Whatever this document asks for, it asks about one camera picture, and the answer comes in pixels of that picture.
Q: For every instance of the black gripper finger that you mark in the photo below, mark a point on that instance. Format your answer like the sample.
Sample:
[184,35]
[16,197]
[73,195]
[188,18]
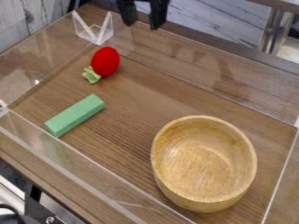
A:
[157,15]
[127,9]

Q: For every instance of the red plush fruit green stem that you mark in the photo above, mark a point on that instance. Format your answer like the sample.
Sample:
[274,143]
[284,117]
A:
[104,63]

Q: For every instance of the green rectangular block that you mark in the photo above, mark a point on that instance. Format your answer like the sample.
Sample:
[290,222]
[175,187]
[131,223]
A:
[73,115]

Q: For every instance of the wooden bowl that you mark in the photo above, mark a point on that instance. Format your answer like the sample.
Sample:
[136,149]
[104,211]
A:
[204,163]

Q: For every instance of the clear acrylic enclosure walls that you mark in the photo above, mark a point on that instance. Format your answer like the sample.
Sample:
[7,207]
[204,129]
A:
[95,169]

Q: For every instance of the black table frame bracket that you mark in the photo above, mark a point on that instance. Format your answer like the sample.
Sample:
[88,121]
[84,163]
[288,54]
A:
[23,208]

